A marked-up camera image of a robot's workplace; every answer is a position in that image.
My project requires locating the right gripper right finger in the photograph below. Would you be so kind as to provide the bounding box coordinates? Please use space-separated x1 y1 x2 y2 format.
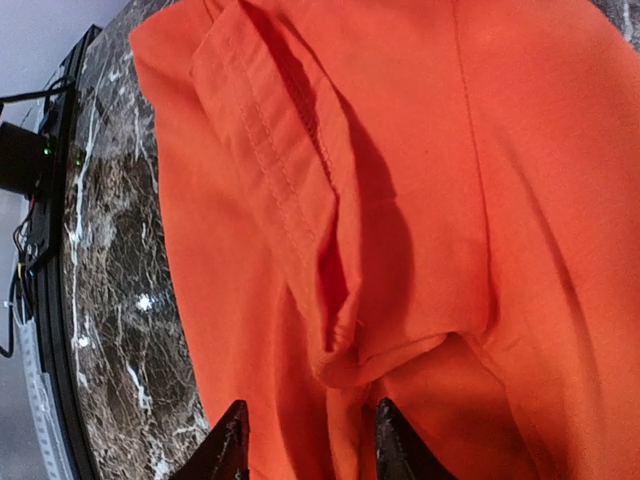
375 398 455 480

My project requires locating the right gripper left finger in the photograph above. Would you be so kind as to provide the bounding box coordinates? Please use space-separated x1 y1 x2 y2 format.
170 400 250 480

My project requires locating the red t-shirt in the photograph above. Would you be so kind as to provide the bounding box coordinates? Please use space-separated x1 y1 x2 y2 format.
130 1 639 479

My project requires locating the white slotted cable duct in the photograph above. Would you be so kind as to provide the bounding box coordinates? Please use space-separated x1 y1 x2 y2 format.
18 321 69 480

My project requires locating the black front rail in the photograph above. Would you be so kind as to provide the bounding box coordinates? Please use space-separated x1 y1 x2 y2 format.
27 24 101 480

